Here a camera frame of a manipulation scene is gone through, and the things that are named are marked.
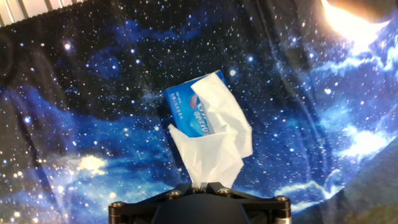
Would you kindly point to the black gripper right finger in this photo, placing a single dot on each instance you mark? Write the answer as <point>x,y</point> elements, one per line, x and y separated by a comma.
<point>264,208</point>

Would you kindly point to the blue tissue pack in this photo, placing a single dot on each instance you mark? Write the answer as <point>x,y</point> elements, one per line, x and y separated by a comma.
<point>183,109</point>

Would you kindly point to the galaxy print tablecloth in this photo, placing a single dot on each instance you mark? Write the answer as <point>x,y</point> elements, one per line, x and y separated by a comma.
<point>77,109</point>

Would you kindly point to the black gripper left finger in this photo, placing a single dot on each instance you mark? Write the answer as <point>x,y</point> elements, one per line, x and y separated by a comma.
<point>140,207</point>

